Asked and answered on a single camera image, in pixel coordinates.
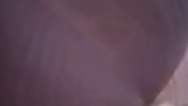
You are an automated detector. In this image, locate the large blurred purple-brown object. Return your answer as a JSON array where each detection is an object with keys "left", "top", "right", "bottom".
[{"left": 0, "top": 0, "right": 188, "bottom": 106}]

